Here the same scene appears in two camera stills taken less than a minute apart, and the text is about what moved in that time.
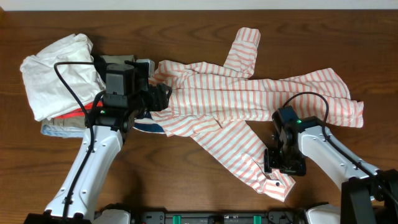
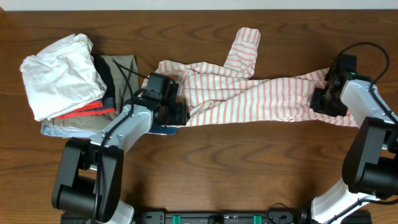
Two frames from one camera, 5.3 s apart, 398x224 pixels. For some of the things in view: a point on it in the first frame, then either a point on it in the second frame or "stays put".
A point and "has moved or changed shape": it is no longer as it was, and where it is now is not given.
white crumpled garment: (49, 97) stays put
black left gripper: (158, 101) -> (180, 119)
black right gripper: (270, 161) -> (316, 106)
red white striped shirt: (222, 104) has moved or changed shape
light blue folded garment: (63, 131) stays put
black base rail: (219, 217) stays put
